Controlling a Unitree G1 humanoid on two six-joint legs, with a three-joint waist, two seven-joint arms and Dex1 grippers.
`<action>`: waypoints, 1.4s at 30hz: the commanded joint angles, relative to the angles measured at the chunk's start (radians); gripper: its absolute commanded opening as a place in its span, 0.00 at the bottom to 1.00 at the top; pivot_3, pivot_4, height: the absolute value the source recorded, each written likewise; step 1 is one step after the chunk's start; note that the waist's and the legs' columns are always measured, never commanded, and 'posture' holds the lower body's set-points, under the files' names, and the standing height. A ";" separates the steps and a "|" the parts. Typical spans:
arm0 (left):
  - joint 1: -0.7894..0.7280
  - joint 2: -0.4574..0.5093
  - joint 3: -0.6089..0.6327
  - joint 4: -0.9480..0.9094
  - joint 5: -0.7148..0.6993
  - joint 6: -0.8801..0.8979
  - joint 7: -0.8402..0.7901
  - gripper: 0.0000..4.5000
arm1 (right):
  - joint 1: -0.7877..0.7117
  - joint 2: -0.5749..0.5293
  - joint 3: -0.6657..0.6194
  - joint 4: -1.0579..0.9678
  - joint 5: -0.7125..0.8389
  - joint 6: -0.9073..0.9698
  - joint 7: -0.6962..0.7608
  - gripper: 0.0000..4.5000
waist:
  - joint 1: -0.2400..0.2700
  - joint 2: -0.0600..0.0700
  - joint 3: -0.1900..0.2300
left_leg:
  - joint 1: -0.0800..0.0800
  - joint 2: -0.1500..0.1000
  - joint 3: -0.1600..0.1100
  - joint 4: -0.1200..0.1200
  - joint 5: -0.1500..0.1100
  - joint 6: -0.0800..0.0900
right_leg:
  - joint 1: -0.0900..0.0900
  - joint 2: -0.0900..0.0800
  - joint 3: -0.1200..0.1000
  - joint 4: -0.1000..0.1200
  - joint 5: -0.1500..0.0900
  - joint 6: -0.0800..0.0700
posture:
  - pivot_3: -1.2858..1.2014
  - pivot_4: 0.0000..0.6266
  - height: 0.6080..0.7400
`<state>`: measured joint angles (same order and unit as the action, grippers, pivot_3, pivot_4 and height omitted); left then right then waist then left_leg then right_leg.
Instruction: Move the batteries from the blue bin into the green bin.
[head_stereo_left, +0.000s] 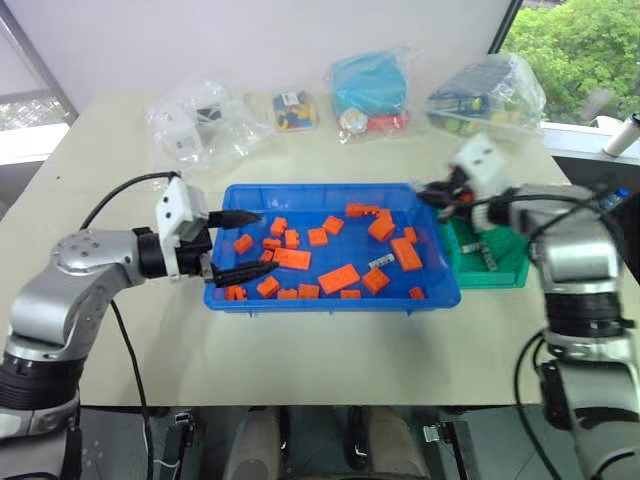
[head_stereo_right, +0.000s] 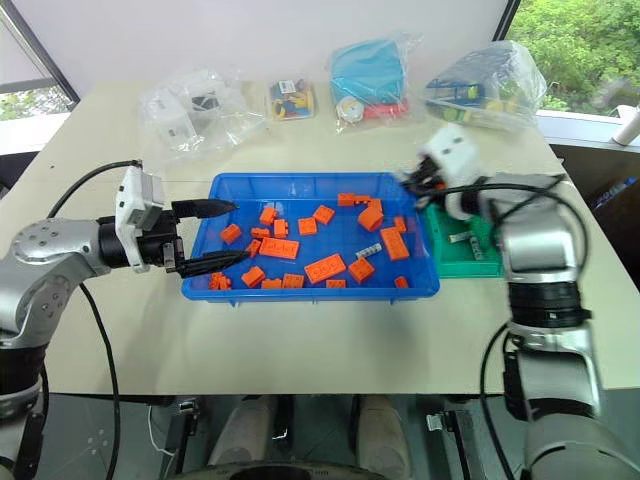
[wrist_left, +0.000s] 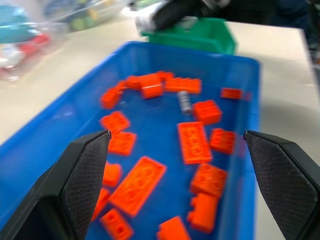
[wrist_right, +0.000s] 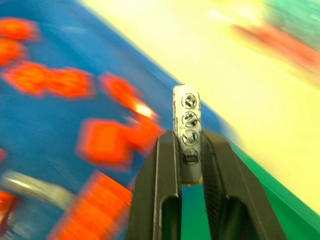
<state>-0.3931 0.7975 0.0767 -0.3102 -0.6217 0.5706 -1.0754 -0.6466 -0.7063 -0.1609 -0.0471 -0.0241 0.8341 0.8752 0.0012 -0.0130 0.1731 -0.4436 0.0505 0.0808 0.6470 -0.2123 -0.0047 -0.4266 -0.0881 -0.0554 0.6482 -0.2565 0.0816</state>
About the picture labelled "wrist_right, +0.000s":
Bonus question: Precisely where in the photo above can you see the teal green container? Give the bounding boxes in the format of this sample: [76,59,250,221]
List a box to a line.
[262,0,320,42]

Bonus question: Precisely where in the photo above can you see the blue plastic bin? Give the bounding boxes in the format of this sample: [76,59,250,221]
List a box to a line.
[0,0,233,240]

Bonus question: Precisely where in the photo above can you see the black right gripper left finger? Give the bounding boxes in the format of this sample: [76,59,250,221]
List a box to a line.
[124,129,183,240]

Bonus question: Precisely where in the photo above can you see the red plastic container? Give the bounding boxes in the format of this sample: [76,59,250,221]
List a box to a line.
[231,23,320,78]

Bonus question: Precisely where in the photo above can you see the white battery with printed icons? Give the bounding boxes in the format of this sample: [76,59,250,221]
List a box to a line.
[171,83,204,186]

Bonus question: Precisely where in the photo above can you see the silver grey battery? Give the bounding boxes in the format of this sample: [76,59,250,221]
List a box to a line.
[1,170,75,210]

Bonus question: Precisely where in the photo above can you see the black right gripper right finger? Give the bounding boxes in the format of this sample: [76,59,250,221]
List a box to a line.
[199,129,289,240]

